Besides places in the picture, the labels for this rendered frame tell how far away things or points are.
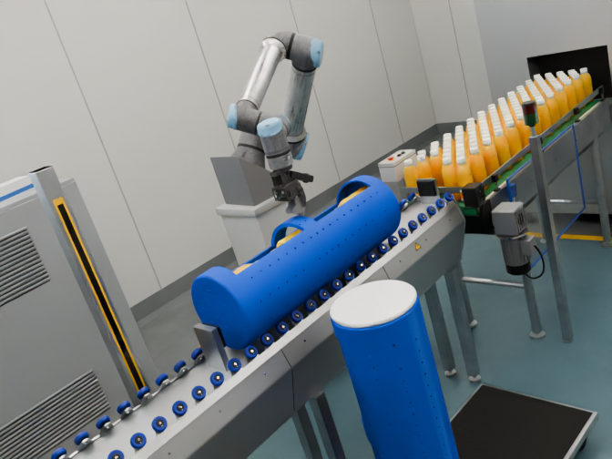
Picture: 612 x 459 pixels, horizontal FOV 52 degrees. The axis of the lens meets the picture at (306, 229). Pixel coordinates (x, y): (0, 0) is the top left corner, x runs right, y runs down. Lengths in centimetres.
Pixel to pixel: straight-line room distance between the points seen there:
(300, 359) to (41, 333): 169
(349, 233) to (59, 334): 181
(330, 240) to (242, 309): 45
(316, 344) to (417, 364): 42
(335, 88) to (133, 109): 231
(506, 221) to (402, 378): 118
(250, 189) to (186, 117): 237
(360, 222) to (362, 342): 61
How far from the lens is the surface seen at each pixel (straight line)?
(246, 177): 308
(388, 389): 200
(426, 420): 210
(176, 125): 532
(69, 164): 488
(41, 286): 348
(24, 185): 359
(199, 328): 209
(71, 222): 215
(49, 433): 367
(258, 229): 312
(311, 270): 218
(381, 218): 246
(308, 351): 222
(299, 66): 282
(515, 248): 300
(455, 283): 303
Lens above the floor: 195
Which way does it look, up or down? 19 degrees down
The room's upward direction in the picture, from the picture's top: 17 degrees counter-clockwise
